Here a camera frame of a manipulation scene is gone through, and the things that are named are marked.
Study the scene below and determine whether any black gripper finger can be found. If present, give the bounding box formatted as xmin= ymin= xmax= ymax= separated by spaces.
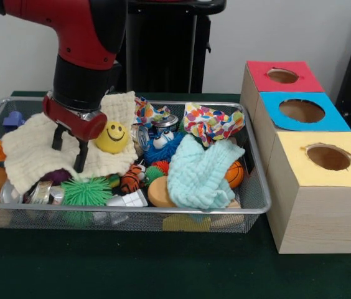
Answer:
xmin=73 ymin=138 xmax=89 ymax=174
xmin=51 ymin=124 xmax=67 ymax=151

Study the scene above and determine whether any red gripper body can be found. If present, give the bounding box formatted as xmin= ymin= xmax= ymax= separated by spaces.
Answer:
xmin=42 ymin=93 xmax=108 ymax=141

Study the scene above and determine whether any cream waffle cloth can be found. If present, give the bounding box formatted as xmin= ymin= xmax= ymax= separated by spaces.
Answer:
xmin=1 ymin=90 xmax=139 ymax=196

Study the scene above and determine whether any light blue waffle cloth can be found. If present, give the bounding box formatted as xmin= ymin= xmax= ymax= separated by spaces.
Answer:
xmin=166 ymin=133 xmax=246 ymax=209

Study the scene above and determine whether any colourful polka dot cloth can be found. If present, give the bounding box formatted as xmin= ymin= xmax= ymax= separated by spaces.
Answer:
xmin=183 ymin=102 xmax=246 ymax=147

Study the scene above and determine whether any wooden box with three holes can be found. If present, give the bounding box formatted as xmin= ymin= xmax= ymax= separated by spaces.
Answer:
xmin=239 ymin=60 xmax=351 ymax=255

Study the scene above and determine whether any yellow smiley ball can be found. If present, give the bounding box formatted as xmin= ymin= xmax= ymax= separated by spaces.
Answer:
xmin=94 ymin=120 xmax=130 ymax=154

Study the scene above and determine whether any green spiky rubber ball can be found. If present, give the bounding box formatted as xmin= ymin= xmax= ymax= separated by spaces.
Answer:
xmin=60 ymin=176 xmax=114 ymax=206

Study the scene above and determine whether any purple toy block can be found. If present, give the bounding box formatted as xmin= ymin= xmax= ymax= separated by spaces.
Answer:
xmin=2 ymin=111 xmax=26 ymax=129

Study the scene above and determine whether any tiger plush toy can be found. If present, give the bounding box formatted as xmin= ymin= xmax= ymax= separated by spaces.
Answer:
xmin=119 ymin=164 xmax=147 ymax=194

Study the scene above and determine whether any blue fuzzy monster toy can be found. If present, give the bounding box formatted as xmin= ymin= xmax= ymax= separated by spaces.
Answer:
xmin=143 ymin=130 xmax=185 ymax=164

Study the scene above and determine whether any orange round sponge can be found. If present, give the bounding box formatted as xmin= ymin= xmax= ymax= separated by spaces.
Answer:
xmin=147 ymin=176 xmax=176 ymax=209

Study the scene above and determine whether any small orange basketball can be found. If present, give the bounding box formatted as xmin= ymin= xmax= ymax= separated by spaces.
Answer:
xmin=225 ymin=160 xmax=245 ymax=189

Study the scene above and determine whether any shallow wire mesh bin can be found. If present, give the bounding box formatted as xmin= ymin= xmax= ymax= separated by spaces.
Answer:
xmin=0 ymin=96 xmax=272 ymax=234

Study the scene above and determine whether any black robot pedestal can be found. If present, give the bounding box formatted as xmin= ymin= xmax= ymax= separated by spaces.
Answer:
xmin=118 ymin=0 xmax=228 ymax=93

